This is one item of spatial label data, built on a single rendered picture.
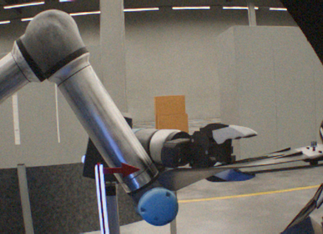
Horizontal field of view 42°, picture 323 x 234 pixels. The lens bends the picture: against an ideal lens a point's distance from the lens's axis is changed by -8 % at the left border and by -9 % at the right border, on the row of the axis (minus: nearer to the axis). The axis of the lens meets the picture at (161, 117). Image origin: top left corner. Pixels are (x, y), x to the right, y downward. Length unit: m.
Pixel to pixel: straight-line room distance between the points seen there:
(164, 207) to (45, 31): 0.40
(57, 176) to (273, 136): 4.96
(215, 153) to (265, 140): 6.08
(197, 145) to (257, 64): 6.04
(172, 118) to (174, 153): 7.94
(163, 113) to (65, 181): 6.41
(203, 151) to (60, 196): 1.66
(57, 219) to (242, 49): 4.92
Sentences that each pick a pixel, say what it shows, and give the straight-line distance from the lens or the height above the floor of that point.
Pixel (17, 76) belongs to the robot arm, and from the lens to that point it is 0.98.
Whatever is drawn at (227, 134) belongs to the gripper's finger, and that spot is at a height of 1.21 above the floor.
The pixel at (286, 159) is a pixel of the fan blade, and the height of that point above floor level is 1.19.
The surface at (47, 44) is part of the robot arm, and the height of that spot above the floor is 1.39.
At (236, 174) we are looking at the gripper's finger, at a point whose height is 1.15.
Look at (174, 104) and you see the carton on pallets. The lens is 8.73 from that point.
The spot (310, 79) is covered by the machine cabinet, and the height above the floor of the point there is 1.41.
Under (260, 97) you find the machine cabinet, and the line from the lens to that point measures 6.87.
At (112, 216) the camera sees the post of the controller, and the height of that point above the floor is 0.96.
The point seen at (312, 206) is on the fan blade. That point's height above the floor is 1.07.
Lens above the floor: 1.29
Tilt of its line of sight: 3 degrees down
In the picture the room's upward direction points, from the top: 3 degrees counter-clockwise
